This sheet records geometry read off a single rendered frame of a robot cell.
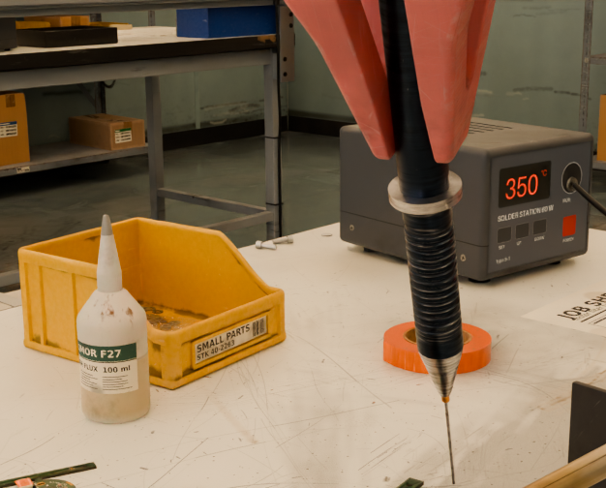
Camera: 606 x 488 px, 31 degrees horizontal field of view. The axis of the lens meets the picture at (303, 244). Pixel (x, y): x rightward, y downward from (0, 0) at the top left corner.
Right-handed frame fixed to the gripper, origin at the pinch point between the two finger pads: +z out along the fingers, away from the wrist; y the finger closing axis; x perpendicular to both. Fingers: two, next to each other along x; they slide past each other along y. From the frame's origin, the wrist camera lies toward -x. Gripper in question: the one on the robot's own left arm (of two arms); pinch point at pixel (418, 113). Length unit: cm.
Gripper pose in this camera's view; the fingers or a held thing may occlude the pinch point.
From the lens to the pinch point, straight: 23.4
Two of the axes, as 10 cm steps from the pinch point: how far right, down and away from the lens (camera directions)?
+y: -9.2, -0.9, 3.8
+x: -3.7, 5.1, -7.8
